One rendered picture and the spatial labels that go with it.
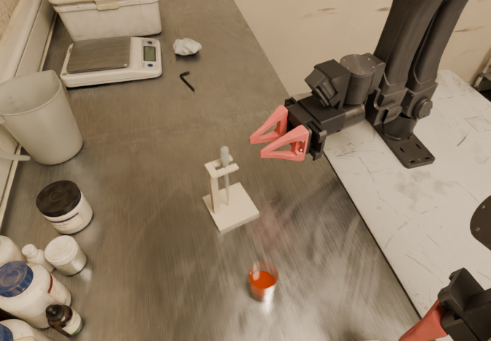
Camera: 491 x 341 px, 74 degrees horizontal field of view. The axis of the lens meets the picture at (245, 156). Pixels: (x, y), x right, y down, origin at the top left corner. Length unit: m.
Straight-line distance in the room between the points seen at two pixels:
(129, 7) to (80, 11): 0.14
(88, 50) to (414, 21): 0.82
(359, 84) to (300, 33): 1.25
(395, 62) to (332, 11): 1.23
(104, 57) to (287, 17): 0.97
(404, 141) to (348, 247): 0.30
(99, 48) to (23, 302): 0.71
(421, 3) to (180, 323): 0.57
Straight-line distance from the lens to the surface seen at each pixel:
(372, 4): 1.90
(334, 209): 0.64
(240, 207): 0.61
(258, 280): 0.53
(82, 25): 1.16
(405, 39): 0.58
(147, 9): 1.12
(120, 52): 1.00
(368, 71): 0.54
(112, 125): 0.83
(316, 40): 1.83
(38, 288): 0.53
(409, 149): 0.79
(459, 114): 0.96
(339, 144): 0.76
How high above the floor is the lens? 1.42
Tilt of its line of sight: 48 degrees down
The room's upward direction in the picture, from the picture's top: straight up
